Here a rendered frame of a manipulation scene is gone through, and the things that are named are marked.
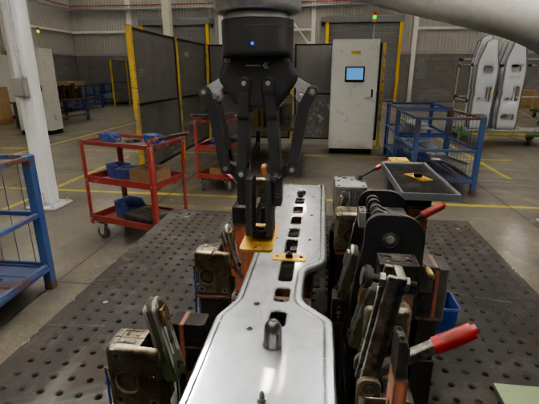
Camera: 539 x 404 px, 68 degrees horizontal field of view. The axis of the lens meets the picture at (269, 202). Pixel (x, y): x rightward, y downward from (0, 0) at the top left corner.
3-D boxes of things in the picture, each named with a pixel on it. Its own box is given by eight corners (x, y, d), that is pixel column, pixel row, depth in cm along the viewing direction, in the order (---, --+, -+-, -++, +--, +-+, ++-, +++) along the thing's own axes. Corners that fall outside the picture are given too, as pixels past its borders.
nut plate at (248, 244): (250, 224, 53) (250, 216, 53) (279, 226, 53) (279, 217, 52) (238, 251, 45) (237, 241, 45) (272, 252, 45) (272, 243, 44)
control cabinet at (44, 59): (21, 134, 988) (0, 26, 913) (35, 131, 1039) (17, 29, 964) (50, 135, 979) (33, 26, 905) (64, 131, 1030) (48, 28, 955)
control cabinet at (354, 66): (328, 153, 753) (334, 10, 678) (327, 148, 804) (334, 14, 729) (371, 155, 744) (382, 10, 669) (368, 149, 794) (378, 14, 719)
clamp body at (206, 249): (202, 353, 111) (195, 238, 101) (245, 357, 110) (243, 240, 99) (192, 377, 103) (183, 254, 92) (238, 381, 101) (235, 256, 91)
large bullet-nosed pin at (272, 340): (265, 345, 71) (265, 313, 69) (282, 346, 70) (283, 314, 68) (261, 357, 68) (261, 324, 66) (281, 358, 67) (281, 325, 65)
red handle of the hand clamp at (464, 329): (355, 359, 55) (467, 311, 51) (363, 371, 55) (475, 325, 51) (358, 381, 51) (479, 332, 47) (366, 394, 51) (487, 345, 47)
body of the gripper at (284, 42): (300, 21, 45) (299, 107, 47) (225, 22, 46) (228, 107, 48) (296, 11, 37) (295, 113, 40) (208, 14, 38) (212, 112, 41)
